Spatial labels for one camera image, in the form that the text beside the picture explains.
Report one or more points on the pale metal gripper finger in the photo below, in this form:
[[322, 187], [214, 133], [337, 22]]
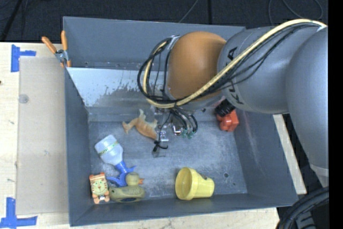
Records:
[[159, 118], [160, 151]]

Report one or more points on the orange toy animal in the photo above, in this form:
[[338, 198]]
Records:
[[143, 127]]

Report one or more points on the grey metal bin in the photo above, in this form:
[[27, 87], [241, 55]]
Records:
[[187, 158]]

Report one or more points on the yellow plastic cup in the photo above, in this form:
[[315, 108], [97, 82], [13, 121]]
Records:
[[194, 185]]

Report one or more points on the white and blue spray bottle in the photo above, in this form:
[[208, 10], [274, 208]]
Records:
[[111, 151]]

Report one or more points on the yellow-green rubber duck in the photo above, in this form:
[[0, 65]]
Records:
[[128, 191]]

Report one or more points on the orange toy block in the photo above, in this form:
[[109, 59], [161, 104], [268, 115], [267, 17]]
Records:
[[229, 122]]

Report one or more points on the orange toy tiger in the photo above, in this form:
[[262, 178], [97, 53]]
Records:
[[99, 187]]

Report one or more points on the pale wood flat board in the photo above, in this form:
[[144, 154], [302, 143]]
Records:
[[40, 128]]

